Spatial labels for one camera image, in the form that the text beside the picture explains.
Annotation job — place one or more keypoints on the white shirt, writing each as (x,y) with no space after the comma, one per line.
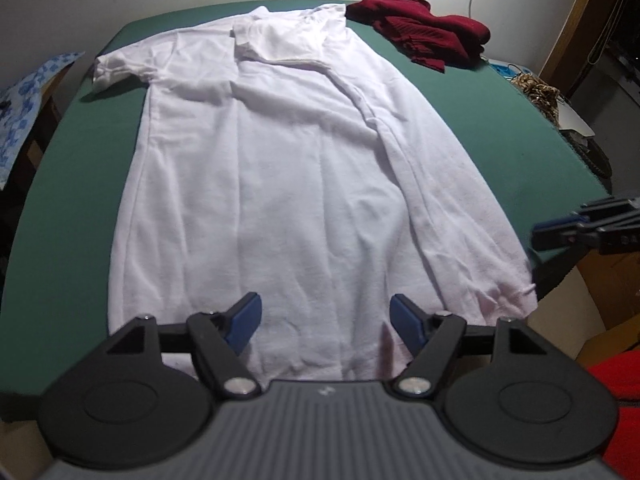
(300,185)

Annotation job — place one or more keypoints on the wooden door frame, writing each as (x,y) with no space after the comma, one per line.
(575,25)

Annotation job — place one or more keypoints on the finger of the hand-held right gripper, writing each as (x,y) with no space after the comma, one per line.
(610,210)
(615,242)

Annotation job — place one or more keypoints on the green table cover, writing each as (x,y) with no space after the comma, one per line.
(75,185)

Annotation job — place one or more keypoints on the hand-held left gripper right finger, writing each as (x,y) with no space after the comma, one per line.
(406,322)

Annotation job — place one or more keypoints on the brown wooden furniture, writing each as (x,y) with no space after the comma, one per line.
(47,105)

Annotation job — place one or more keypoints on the dark red sweater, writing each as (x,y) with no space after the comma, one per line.
(430,30)

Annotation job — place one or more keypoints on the person's red garment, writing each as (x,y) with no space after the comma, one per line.
(620,385)

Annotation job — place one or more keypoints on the blue white power strip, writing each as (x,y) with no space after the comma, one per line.
(505,69)

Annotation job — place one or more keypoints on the tiger print cloth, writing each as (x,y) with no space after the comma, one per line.
(540,95)

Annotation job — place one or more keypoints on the white side table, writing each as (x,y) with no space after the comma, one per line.
(575,122)

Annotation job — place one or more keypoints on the dark round basket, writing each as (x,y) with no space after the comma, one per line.
(592,155)

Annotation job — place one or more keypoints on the blue checked towel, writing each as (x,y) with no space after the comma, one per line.
(20,100)

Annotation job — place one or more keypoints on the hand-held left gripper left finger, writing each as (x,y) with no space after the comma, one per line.
(245,320)

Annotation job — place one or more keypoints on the brown cardboard box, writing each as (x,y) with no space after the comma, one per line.
(610,285)

